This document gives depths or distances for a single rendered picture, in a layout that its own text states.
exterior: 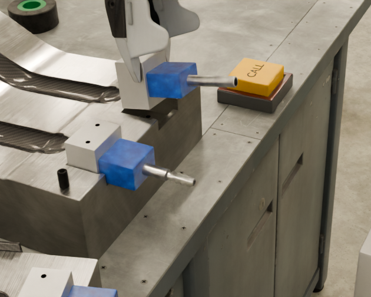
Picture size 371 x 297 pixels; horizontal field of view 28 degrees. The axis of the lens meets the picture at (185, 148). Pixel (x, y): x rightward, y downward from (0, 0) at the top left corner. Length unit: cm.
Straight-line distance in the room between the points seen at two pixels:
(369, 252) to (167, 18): 42
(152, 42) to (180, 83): 5
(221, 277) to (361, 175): 116
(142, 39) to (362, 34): 230
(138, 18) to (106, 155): 14
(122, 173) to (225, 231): 39
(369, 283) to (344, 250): 146
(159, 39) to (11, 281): 28
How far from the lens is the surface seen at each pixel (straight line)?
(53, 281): 64
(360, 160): 229
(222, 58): 112
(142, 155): 73
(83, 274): 68
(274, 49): 114
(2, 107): 88
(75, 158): 74
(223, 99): 100
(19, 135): 83
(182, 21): 82
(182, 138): 88
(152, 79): 80
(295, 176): 138
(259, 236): 126
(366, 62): 283
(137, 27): 77
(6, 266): 71
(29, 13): 123
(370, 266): 50
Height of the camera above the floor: 132
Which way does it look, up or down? 35 degrees down
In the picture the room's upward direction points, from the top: 3 degrees counter-clockwise
